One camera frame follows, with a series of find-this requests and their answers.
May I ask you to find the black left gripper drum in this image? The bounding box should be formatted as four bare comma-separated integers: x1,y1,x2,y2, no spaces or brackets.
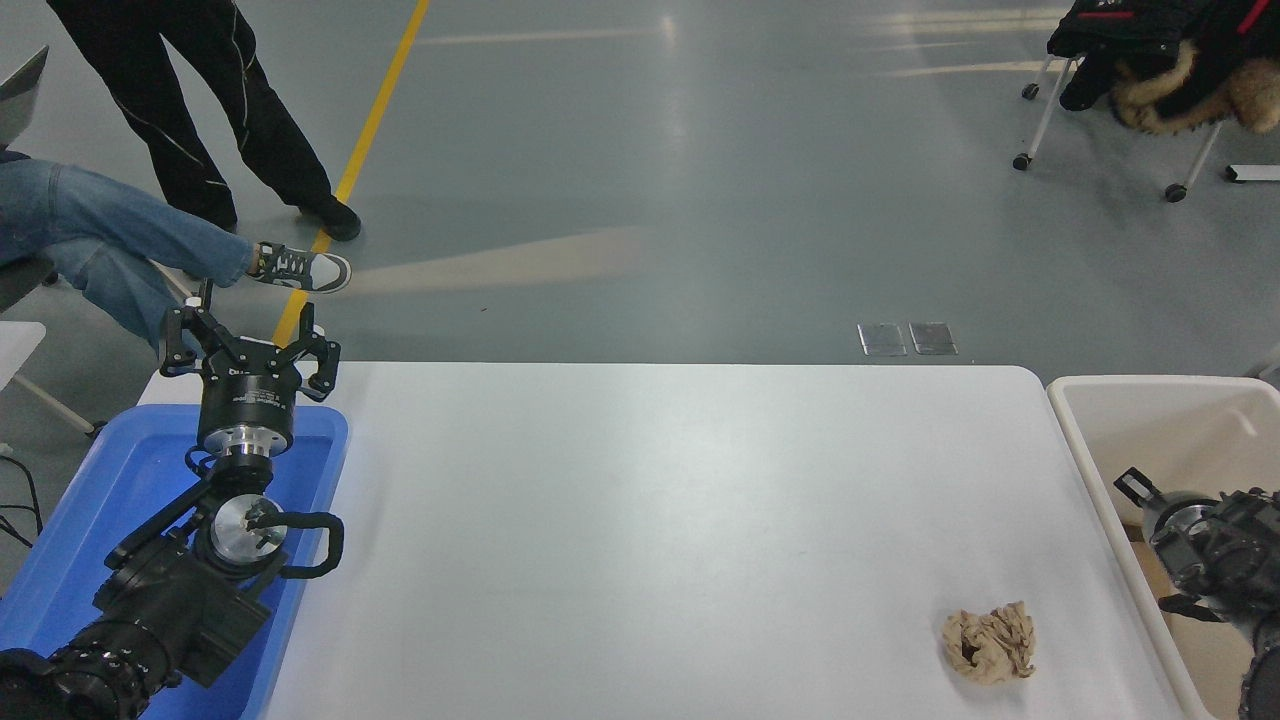
197,342,302,432

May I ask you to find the tan paper ball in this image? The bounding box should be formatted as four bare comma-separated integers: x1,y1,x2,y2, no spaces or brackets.
942,601,1037,686

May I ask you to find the seated person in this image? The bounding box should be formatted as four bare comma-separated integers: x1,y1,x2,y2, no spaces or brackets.
0,150,353,353

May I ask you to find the blue plastic tray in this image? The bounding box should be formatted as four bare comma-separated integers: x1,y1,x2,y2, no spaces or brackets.
0,403,349,720

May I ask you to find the standing person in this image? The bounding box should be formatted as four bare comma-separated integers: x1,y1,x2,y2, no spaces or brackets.
46,0,363,243

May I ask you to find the white wheeled chair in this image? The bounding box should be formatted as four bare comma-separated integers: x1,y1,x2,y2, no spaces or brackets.
1013,55,1226,203

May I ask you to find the large pale plastic bin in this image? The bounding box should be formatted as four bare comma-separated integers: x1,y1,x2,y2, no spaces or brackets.
1047,375,1280,720

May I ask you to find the black floor cable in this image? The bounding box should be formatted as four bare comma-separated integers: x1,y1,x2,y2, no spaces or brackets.
0,455,46,549

